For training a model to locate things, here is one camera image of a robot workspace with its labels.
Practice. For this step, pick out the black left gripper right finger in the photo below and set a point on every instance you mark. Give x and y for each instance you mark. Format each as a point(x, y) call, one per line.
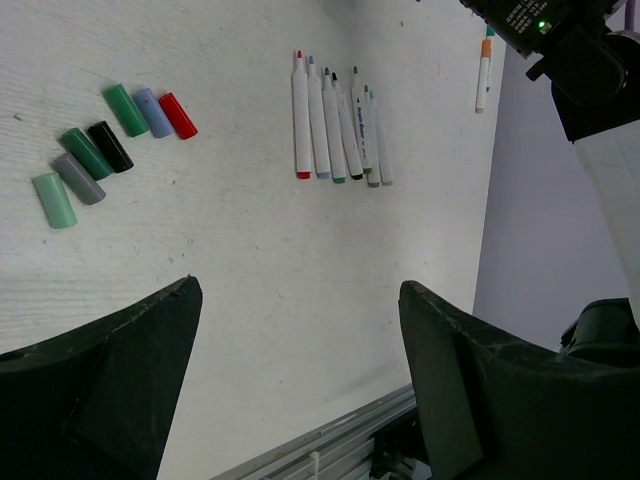
point(494, 406)

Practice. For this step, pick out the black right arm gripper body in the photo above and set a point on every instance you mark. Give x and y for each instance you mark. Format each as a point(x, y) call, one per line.
point(569, 36)

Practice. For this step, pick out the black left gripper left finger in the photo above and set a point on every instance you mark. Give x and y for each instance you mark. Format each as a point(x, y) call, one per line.
point(98, 402)

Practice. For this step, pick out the light green pen cap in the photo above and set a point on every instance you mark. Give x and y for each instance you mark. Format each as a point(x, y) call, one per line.
point(54, 200)

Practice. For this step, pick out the grey pen cap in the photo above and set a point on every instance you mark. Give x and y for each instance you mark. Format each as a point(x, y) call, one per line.
point(78, 179)

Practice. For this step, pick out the light green cap marker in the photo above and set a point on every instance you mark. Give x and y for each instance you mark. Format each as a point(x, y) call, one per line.
point(384, 158)

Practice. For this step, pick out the green end marker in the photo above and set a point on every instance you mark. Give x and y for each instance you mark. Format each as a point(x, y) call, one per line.
point(358, 107)

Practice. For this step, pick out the black cap marker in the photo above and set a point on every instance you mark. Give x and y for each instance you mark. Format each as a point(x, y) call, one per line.
point(347, 131)

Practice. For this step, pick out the black pen cap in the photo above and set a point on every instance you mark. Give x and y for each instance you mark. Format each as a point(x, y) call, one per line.
point(110, 147)

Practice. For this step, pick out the dark green pen cap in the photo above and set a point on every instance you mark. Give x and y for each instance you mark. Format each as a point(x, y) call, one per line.
point(86, 153)

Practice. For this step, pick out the lavender cap marker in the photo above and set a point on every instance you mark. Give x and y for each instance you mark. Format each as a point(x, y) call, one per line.
point(317, 122)

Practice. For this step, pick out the red cap marker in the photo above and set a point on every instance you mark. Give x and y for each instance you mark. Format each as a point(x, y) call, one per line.
point(302, 135)

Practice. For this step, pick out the red pen cap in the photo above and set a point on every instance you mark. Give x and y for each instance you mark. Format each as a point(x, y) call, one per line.
point(183, 125)

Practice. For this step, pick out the lavender pen cap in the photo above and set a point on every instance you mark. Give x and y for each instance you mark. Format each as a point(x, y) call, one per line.
point(153, 113)

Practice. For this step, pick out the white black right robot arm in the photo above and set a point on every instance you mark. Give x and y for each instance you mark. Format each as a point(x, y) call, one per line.
point(606, 138)

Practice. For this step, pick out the orange cap marker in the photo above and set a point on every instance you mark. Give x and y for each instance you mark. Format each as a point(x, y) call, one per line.
point(484, 66)

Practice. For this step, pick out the aluminium table frame rail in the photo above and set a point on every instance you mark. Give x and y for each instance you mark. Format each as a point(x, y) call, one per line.
point(340, 449)

